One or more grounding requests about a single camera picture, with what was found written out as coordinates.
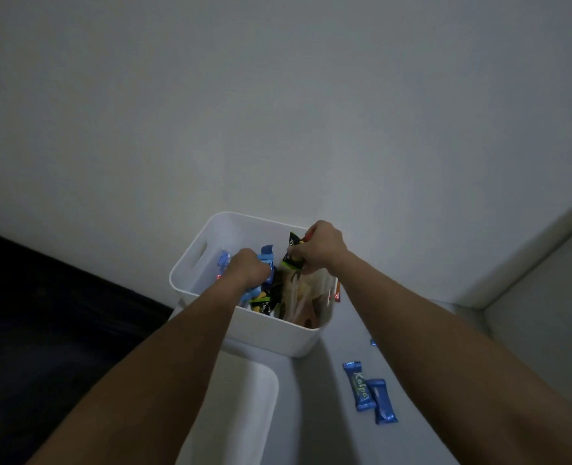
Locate green black snack packets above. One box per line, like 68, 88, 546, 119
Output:
281, 232, 309, 272

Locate white plastic storage bin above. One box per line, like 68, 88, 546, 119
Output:
169, 211, 340, 359

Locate white bin lid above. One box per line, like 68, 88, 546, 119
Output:
175, 351, 280, 465

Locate person's right hand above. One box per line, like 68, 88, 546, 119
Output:
293, 220, 350, 276

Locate clear plastic container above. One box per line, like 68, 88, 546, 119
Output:
216, 249, 234, 282

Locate bag of yellow chips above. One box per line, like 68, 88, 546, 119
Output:
283, 269, 338, 325

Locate person's left hand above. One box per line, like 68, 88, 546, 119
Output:
220, 248, 275, 292

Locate pile of candies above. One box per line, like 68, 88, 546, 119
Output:
239, 244, 288, 319

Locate person's left forearm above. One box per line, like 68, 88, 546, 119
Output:
26, 275, 248, 465

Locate person's right forearm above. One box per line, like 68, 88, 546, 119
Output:
334, 249, 572, 465

